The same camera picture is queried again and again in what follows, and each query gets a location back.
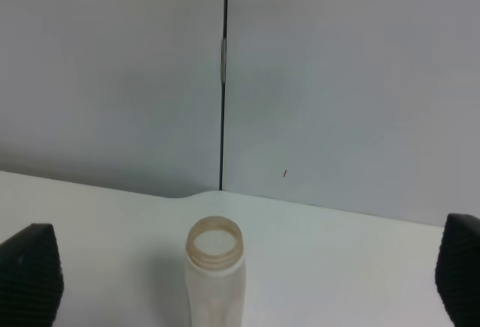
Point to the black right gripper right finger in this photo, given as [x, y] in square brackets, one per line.
[457, 269]

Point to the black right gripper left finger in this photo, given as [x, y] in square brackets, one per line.
[32, 282]

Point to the clear bottle pink label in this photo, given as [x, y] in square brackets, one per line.
[215, 272]

